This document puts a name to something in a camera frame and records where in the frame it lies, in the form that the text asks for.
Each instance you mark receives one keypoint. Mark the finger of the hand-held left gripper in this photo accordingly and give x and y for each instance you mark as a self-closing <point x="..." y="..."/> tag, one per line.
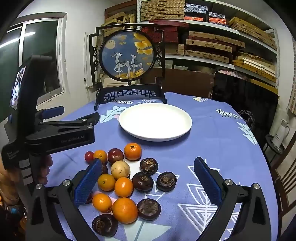
<point x="54" y="110"/>
<point x="69" y="121"/>

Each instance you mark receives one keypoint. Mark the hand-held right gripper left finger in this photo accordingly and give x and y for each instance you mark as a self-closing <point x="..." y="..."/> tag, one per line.
<point x="89" y="183"/>

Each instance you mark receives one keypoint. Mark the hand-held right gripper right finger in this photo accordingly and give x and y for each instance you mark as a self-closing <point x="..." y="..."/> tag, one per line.
<point x="207" y="183"/>

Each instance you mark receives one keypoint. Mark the yellow tomato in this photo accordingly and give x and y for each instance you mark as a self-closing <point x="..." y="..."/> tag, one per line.
<point x="100" y="155"/>

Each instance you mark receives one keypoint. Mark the yellow passion fruit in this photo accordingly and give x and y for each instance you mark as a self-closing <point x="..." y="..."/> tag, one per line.
<point x="120" y="169"/>

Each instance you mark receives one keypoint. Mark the large orange tangerine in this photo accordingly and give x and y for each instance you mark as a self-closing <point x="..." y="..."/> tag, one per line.
<point x="124" y="210"/>

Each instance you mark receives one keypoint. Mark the white round plate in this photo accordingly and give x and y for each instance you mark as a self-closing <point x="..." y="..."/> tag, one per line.
<point x="155" y="122"/>

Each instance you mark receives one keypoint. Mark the person's left forearm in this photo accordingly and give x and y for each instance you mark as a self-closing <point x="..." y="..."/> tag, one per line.
<point x="9" y="183"/>

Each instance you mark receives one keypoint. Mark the person's left hand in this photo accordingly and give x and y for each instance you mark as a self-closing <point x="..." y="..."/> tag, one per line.
<point x="44" y="169"/>

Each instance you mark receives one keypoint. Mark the blue printed tablecloth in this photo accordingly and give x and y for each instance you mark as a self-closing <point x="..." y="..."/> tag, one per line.
<point x="208" y="139"/>

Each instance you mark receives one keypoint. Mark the window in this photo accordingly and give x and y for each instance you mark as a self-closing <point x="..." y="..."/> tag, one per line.
<point x="41" y="58"/>

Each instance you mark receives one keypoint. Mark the small round side table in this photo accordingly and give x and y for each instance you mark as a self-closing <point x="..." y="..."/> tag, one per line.
<point x="268" y="141"/>

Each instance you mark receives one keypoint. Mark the wooden chair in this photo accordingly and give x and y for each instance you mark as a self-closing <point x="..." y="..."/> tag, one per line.
<point x="286" y="183"/>

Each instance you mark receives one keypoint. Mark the black chair back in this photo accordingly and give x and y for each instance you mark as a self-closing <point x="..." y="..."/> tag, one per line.
<point x="245" y="104"/>

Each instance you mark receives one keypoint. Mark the white thermos jug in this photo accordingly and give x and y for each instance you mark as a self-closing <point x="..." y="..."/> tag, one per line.
<point x="280" y="133"/>

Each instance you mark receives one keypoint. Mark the round deer painting table screen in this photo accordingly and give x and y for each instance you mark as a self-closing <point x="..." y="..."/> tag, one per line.
<point x="127" y="53"/>

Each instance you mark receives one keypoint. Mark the brown cardboard box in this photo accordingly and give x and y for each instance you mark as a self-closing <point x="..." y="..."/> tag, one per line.
<point x="185" y="81"/>

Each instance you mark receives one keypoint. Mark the pink cloth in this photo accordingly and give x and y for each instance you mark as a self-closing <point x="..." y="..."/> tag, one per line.
<point x="231" y="73"/>

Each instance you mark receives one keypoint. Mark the stack of brown boxes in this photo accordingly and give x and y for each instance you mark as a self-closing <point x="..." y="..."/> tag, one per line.
<point x="118" y="9"/>

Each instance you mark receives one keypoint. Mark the checkered curtain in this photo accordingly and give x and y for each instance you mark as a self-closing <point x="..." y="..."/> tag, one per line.
<point x="292" y="97"/>

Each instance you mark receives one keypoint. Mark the stack of pale wooden boxes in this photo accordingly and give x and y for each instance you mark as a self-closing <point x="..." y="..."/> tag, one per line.
<point x="254" y="67"/>

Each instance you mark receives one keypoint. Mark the stack of red lacquer boxes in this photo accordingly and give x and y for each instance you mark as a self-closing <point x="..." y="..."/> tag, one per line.
<point x="161" y="32"/>

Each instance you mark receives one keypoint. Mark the white shelving unit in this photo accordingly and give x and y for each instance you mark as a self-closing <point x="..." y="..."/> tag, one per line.
<point x="138" y="11"/>

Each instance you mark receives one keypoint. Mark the stack of wooden flat boxes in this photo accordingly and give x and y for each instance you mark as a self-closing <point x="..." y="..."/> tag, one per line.
<point x="252" y="30"/>
<point x="208" y="45"/>

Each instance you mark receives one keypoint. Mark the stack of woven bamboo boxes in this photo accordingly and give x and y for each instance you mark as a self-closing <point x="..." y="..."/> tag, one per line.
<point x="161" y="11"/>

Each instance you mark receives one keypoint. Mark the stack of dark patterned boxes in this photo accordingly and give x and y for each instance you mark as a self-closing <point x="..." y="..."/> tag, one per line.
<point x="196" y="11"/>

